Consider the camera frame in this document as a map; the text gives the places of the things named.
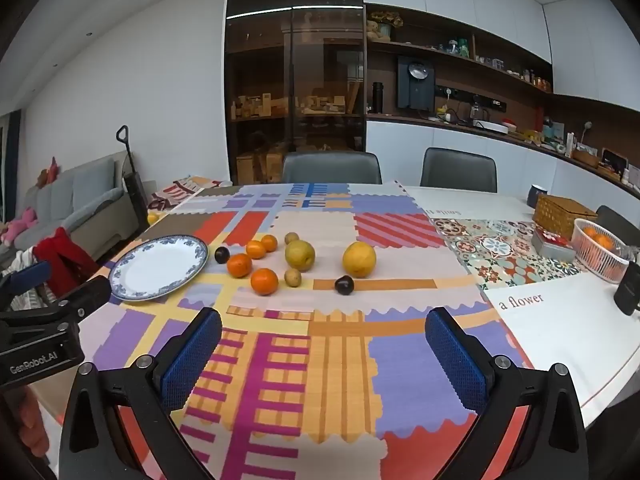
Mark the blue patterned white plate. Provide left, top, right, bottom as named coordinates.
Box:
left=108, top=234, right=209, bottom=304

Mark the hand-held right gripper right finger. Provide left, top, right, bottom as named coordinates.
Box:
left=424, top=306, right=591, bottom=480

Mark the red striped folded cloth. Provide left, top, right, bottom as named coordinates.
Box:
left=147, top=176, right=233, bottom=211

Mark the dark glass display cabinet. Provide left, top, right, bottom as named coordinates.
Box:
left=223, top=0, right=367, bottom=186

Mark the colourful patchwork tablecloth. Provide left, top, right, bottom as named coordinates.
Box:
left=60, top=180, right=538, bottom=480

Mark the black device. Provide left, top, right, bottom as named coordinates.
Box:
left=613, top=260, right=640, bottom=317

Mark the wall-mounted water dispenser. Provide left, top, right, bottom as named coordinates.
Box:
left=397, top=55, right=436, bottom=111

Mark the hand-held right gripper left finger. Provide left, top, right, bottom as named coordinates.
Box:
left=59, top=306, right=223, bottom=480

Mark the black picture frame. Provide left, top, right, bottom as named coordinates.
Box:
left=600, top=147, right=628, bottom=173

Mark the white lower counter cabinet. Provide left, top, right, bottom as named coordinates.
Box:
left=365, top=112, right=640, bottom=201

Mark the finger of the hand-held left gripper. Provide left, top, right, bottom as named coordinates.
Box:
left=50, top=276, right=112, bottom=321
left=0, top=260, right=53, bottom=306

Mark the tile patterned table mat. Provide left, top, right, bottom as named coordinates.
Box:
left=430, top=217, right=586, bottom=291

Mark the white wire basket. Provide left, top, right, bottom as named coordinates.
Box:
left=571, top=218, right=636, bottom=285

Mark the sunflower bouquet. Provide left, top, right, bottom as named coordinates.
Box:
left=370, top=10, right=403, bottom=31

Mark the grey sofa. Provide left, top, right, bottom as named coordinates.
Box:
left=0, top=156, right=143, bottom=261

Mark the pink plush toy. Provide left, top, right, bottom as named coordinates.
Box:
left=0, top=207, right=38, bottom=246

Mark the white printed table cover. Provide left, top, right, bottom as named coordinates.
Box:
left=400, top=185, right=640, bottom=431

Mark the grey dining chair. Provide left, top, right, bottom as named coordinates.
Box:
left=281, top=151, right=383, bottom=185
left=595, top=205, right=640, bottom=248
left=420, top=147, right=498, bottom=194

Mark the yellow-green pear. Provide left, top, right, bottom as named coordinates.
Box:
left=285, top=240, right=317, bottom=272

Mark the red plush toy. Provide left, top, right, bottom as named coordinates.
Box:
left=36, top=156, right=61, bottom=188

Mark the large orange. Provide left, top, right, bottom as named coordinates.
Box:
left=227, top=253, right=254, bottom=279
left=250, top=268, right=279, bottom=296

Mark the wicker basket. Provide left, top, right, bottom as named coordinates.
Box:
left=532, top=194, right=598, bottom=241

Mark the person's left hand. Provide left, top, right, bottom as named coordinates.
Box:
left=10, top=387, right=51, bottom=458

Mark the upright vacuum cleaner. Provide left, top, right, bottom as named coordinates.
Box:
left=116, top=125, right=149, bottom=211

